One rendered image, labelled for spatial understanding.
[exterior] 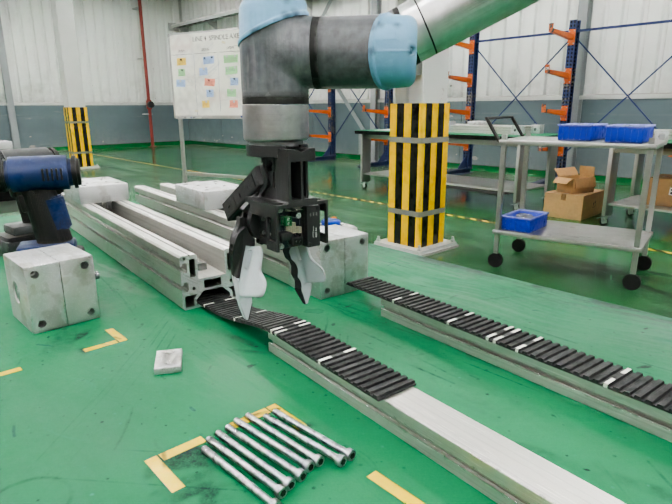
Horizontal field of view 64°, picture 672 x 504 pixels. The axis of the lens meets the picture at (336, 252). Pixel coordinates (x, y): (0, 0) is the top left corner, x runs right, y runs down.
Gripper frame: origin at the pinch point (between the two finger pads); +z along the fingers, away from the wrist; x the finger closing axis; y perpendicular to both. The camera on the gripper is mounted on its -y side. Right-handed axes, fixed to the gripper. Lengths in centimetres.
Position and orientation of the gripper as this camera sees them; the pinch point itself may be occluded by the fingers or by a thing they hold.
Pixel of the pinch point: (273, 301)
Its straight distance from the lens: 69.6
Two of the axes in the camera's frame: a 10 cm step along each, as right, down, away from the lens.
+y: 6.1, 2.0, -7.6
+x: 7.9, -1.6, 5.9
